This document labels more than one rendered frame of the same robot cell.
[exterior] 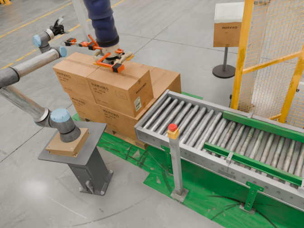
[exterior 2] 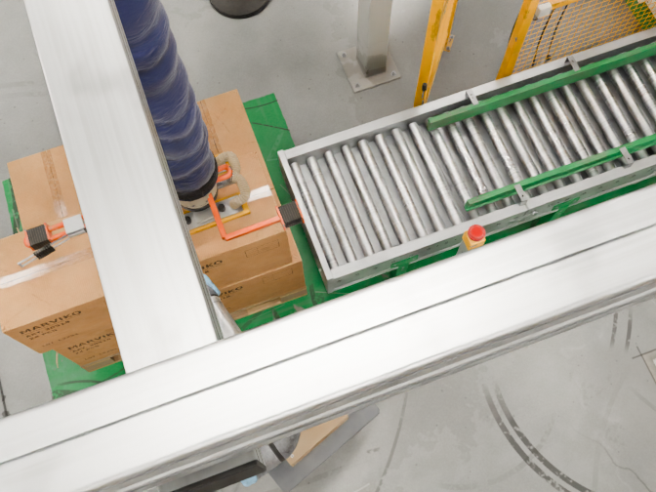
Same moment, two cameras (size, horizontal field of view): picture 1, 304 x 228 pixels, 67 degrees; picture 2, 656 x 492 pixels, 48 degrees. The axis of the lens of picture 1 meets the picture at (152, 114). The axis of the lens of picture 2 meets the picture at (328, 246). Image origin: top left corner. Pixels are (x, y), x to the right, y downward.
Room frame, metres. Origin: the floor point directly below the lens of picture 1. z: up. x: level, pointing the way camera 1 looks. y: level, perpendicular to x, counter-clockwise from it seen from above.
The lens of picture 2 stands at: (1.16, 1.08, 3.80)
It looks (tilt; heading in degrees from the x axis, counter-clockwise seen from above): 70 degrees down; 302
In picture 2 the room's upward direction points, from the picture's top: 3 degrees counter-clockwise
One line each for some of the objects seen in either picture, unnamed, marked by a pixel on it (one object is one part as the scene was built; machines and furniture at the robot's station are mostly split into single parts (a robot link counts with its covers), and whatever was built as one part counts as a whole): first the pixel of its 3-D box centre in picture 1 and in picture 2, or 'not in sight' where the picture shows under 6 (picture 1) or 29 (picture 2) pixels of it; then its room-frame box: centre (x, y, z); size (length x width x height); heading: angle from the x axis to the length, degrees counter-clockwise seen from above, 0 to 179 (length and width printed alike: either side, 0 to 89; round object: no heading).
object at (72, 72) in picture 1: (85, 76); (79, 277); (2.64, 0.76, 0.74); 0.60 x 0.40 x 0.40; 50
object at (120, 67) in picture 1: (117, 68); (290, 214); (1.85, 0.23, 1.25); 0.09 x 0.08 x 0.05; 141
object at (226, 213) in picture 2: (107, 63); (205, 215); (2.17, 0.36, 1.14); 0.34 x 0.10 x 0.05; 51
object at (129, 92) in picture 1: (121, 87); (211, 230); (2.25, 0.30, 0.74); 0.60 x 0.40 x 0.40; 50
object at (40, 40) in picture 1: (41, 39); not in sight; (1.98, 0.81, 1.57); 0.12 x 0.09 x 0.10; 141
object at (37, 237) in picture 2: (71, 41); (39, 236); (2.62, 0.76, 1.24); 0.08 x 0.07 x 0.05; 51
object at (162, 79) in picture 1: (126, 94); (159, 225); (2.64, 0.30, 0.34); 1.20 x 1.00 x 0.40; 49
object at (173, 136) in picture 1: (176, 166); (457, 273); (1.21, -0.14, 0.50); 0.07 x 0.07 x 1.00; 49
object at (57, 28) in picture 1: (56, 30); not in sight; (2.11, 0.70, 1.58); 0.12 x 0.09 x 0.08; 141
